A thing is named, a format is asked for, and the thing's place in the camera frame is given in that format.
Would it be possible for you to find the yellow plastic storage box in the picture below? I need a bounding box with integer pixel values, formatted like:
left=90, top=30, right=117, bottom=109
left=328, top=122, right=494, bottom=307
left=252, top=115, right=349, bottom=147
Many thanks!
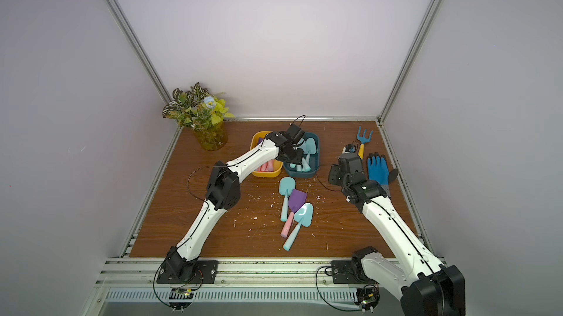
left=250, top=131, right=283, bottom=178

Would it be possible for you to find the teal shovel eleventh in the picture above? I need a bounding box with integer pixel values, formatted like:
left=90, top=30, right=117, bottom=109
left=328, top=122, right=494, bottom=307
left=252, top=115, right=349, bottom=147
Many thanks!
left=304, top=137, right=317, bottom=166

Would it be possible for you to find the dark teal storage box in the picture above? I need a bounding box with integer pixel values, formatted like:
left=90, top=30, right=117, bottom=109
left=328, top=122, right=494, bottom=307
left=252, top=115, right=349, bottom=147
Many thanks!
left=283, top=132, right=320, bottom=178

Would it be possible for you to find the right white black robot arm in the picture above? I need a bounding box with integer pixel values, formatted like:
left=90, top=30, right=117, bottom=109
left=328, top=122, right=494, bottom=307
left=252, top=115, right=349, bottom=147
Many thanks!
left=328, top=153, right=466, bottom=315

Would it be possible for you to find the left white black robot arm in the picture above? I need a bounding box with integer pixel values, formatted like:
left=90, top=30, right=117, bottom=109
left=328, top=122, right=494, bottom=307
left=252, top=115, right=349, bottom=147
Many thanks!
left=155, top=123, right=305, bottom=284

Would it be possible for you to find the blue grey garden glove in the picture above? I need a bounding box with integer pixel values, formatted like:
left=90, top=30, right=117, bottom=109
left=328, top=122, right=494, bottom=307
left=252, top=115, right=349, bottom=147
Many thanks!
left=367, top=153, right=399, bottom=197

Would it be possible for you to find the blue yellow garden rake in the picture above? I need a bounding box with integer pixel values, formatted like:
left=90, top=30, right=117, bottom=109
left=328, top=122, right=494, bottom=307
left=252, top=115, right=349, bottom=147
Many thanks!
left=356, top=126, right=373, bottom=159

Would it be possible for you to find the potted green plant vase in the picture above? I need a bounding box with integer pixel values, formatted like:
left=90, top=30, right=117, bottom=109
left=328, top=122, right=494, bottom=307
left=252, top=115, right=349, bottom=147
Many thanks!
left=162, top=82, right=235, bottom=151

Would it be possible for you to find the right circuit board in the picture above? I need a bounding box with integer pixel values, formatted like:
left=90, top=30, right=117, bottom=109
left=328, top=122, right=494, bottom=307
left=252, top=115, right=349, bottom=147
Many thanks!
left=355, top=284, right=381, bottom=313

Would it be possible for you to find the circuit board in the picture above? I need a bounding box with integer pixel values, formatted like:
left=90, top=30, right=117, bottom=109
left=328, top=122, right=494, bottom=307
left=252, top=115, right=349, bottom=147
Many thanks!
left=168, top=288, right=195, bottom=312
left=355, top=284, right=381, bottom=313

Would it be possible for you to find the left circuit board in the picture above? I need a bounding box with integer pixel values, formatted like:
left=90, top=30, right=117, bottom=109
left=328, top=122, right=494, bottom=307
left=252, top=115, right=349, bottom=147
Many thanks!
left=168, top=288, right=195, bottom=312

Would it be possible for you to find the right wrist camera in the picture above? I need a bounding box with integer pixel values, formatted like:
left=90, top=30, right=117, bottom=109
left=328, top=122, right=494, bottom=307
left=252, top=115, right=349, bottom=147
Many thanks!
left=342, top=141, right=360, bottom=153

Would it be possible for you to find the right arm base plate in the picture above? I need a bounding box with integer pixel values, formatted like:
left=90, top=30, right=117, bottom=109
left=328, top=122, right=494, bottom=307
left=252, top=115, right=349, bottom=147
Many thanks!
left=330, top=259, right=393, bottom=285

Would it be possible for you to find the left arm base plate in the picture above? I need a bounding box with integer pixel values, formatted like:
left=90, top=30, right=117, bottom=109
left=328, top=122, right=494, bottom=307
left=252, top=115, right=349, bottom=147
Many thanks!
left=155, top=260, right=218, bottom=285

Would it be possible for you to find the aluminium front rail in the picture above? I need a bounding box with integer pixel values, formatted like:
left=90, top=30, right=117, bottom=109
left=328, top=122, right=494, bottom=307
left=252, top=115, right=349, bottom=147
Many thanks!
left=94, top=256, right=456, bottom=290

